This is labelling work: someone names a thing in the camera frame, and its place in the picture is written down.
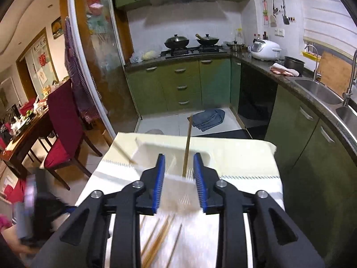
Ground stainless steel double sink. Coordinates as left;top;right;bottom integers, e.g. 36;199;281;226
294;79;357;146

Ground black gas stove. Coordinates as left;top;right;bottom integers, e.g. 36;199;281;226
162;47;228;59

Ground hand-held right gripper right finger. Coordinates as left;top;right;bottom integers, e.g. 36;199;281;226
193;152;327;268

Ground small steel faucet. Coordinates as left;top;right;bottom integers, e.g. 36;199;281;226
304;45;321;81

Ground wooden framed glass door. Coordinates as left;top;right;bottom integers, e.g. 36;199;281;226
17;28;60;101

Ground red covered dining chair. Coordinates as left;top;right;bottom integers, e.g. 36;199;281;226
39;80;104;191
19;98;38;115

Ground dark hanging spatula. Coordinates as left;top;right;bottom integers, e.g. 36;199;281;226
282;0;290;25

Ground purple checked apron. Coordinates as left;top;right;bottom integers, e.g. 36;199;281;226
64;17;108;123

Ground pile of plastic bags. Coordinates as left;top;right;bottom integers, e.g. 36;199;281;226
33;81;60;115

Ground blue floor cloth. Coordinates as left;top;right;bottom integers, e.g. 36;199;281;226
192;109;226;132

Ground white zebra window blind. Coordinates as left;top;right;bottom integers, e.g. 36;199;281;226
297;0;357;46

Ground white rice cooker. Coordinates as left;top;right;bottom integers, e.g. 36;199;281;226
250;40;282;61

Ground single wooden chopstick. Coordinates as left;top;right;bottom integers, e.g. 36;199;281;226
183;114;193;177

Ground cream plastic utensil holder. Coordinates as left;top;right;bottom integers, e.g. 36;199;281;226
131;137;211;215

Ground black wok with wooden handle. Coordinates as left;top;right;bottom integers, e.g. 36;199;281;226
195;33;220;46

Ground cream yellow cloth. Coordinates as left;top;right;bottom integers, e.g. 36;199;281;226
102;132;276;179

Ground black cooker inner pot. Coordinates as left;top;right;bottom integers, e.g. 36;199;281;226
284;56;306;70

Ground black built-in appliance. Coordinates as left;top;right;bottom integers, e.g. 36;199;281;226
238;63;278;134

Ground small steel pot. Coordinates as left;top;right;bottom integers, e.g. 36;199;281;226
226;41;246;52

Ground white hanging spatula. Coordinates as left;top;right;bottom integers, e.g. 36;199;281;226
270;0;277;28

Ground tall gooseneck faucet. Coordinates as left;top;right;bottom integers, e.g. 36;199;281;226
342;49;357;107

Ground wooden cutting board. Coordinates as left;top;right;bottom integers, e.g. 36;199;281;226
316;51;353;97

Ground white patterned tablecloth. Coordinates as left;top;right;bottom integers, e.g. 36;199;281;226
75;159;285;268

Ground green base cabinets with drawers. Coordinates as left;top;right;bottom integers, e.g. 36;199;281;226
125;57;242;116

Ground pink hanging utensil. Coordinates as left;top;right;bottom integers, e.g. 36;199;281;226
262;0;270;24

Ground dark sauce bottles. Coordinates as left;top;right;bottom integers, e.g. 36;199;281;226
252;32;269;44

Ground person's left hand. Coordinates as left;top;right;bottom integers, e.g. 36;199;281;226
8;226;37;254

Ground green sink base cabinets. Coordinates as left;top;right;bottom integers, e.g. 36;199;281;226
264;84;357;263

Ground pink kitchen cloth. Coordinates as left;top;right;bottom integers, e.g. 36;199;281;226
269;63;300;77

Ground sliding glass kitchen door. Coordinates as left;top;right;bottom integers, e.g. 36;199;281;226
67;0;143;134

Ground dark granite countertop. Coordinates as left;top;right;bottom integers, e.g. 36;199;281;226
124;49;357;168

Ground black wok with lid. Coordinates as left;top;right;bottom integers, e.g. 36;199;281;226
164;34;190;49

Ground person's left forearm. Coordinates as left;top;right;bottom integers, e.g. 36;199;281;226
0;214;13;231

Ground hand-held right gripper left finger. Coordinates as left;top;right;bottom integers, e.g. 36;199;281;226
29;153;166;268

